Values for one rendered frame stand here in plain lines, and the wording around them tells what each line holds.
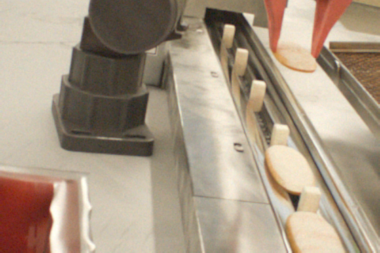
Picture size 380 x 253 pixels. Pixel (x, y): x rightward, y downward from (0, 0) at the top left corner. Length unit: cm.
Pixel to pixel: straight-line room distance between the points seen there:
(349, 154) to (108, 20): 30
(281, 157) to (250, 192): 10
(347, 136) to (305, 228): 37
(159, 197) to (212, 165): 6
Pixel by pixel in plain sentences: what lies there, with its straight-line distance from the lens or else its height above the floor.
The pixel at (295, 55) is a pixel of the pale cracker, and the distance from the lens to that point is 70.
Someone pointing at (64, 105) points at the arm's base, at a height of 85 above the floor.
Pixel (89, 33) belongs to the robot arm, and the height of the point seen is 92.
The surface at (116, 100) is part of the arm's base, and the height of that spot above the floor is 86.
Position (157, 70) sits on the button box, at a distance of 94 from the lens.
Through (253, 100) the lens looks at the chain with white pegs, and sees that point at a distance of 84.
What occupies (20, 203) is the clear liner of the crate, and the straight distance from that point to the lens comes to 40.
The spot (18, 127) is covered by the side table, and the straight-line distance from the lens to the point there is 75.
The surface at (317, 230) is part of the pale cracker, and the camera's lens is 55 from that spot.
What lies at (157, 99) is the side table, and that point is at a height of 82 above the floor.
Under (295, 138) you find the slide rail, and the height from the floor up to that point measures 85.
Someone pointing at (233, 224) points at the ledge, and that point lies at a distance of 52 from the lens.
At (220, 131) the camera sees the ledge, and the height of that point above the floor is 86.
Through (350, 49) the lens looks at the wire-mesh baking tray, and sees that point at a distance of 99.
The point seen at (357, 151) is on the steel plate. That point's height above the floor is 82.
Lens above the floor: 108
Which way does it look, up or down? 18 degrees down
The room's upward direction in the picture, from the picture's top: 10 degrees clockwise
